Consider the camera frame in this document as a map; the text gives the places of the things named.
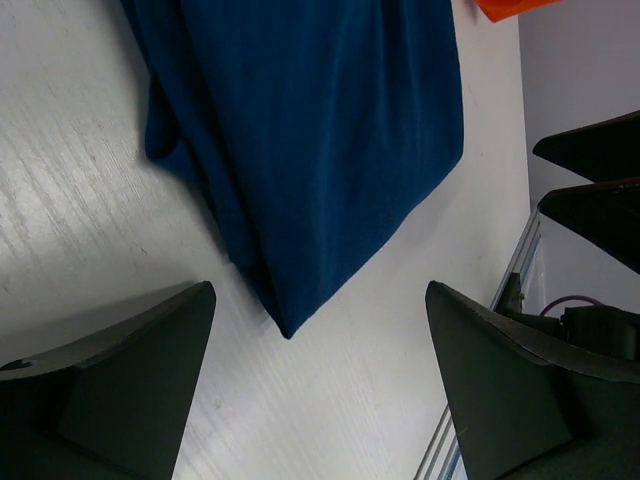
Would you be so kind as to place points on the orange t shirt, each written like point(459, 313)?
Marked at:
point(498, 10)

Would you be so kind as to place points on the aluminium mounting rail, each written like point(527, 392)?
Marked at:
point(442, 459)

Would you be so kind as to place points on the blue printed t shirt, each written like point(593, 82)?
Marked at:
point(313, 128)

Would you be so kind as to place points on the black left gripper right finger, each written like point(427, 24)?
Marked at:
point(526, 405)

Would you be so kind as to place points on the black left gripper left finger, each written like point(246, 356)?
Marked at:
point(113, 404)

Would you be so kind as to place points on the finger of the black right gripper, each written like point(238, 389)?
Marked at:
point(605, 151)
point(604, 213)

